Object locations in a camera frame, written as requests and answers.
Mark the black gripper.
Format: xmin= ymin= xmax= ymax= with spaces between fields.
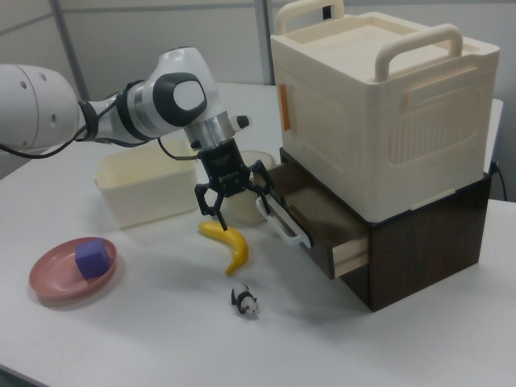
xmin=194 ymin=139 xmax=277 ymax=234

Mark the dark drawer with white handle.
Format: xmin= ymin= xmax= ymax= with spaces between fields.
xmin=256 ymin=160 xmax=370 ymax=281

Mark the cream open plastic bin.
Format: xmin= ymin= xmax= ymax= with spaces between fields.
xmin=94 ymin=139 xmax=202 ymax=231

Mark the small beige lidded trash can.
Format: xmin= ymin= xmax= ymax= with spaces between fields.
xmin=223 ymin=149 xmax=279 ymax=226

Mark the yellow toy banana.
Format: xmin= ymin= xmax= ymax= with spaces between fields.
xmin=198 ymin=220 xmax=250 ymax=277

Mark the small panda figurine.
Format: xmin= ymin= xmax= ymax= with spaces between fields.
xmin=230 ymin=282 xmax=261 ymax=318

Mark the purple cube block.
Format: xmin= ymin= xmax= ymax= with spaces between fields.
xmin=74 ymin=237 xmax=111 ymax=281

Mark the dark brown wooden cabinet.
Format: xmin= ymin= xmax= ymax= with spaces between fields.
xmin=277 ymin=147 xmax=493 ymax=314

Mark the pink round plate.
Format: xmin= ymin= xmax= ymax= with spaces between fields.
xmin=27 ymin=236 xmax=119 ymax=300

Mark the cream storage box with handles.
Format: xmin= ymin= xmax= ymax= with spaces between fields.
xmin=268 ymin=0 xmax=501 ymax=223

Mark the black cable on robot arm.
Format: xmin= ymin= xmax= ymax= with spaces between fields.
xmin=0 ymin=80 xmax=201 ymax=162

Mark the dark cable with blue plug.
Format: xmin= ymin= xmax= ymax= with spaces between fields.
xmin=489 ymin=160 xmax=510 ymax=202

